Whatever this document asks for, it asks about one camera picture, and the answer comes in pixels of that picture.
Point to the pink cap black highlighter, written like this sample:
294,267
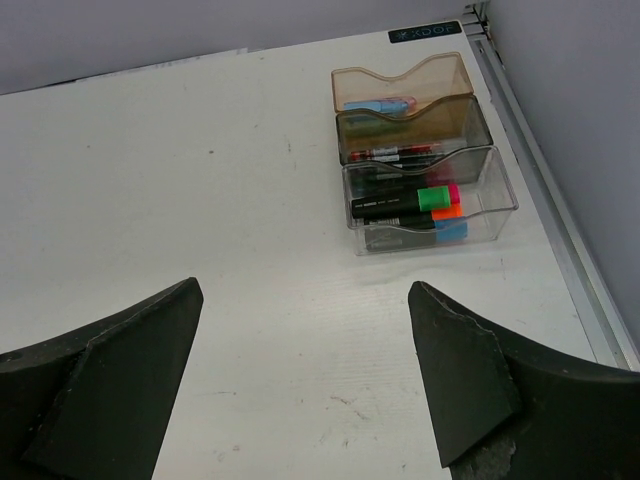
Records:
445,177

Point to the aluminium table edge rail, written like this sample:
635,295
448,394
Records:
602,323

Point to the black XDOF label sticker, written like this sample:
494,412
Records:
424,32

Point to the blue correction tape case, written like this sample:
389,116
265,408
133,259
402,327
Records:
372,105

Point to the green correction tape case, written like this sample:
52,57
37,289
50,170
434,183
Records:
365,126

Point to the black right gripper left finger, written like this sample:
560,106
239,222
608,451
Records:
95,403

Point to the black gel pen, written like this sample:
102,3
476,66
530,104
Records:
419,160

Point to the red gel pen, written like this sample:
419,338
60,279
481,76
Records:
393,152

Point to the transparent tiered organizer container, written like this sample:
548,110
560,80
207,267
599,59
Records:
447,111

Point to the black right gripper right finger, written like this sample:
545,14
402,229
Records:
503,406

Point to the blue cap black highlighter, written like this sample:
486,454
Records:
393,239

